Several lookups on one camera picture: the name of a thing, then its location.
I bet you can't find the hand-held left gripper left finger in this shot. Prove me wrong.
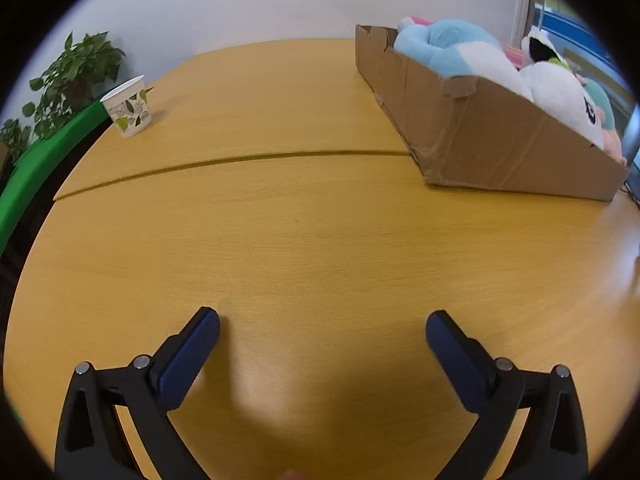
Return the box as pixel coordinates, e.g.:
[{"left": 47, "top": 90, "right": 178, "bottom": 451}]
[{"left": 54, "top": 306, "right": 221, "bottom": 480}]

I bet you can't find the light blue plush toy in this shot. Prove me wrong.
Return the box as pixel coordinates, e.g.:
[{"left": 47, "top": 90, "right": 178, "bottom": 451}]
[{"left": 394, "top": 17, "right": 533, "bottom": 102}]

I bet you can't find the glass partition with blue stripe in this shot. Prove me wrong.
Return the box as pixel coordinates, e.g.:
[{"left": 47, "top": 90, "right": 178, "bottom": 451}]
[{"left": 530, "top": 0, "right": 637, "bottom": 126}]

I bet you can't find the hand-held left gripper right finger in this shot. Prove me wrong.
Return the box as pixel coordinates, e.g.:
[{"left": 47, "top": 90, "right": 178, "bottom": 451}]
[{"left": 425, "top": 309, "right": 590, "bottom": 480}]

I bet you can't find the teal plush toy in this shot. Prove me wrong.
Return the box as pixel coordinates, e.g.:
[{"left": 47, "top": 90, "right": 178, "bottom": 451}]
[{"left": 575, "top": 72, "right": 628, "bottom": 167}]

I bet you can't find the cardboard box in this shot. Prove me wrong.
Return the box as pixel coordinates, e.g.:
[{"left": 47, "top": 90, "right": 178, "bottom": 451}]
[{"left": 355, "top": 24, "right": 632, "bottom": 203}]

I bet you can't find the panda plush toy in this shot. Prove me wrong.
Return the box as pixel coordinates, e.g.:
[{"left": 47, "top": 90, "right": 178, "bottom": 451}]
[{"left": 519, "top": 27, "right": 607, "bottom": 150}]

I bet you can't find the large potted plant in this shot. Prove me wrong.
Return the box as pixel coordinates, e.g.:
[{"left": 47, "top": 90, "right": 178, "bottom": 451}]
[{"left": 22, "top": 31, "right": 127, "bottom": 140}]

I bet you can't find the small potted plant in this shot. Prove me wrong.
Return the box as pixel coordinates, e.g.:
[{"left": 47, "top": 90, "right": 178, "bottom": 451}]
[{"left": 0, "top": 118, "right": 34, "bottom": 162}]

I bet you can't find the leaf print paper cup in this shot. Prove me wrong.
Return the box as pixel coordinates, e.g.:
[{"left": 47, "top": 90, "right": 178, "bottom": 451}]
[{"left": 100, "top": 75, "right": 153, "bottom": 139}]

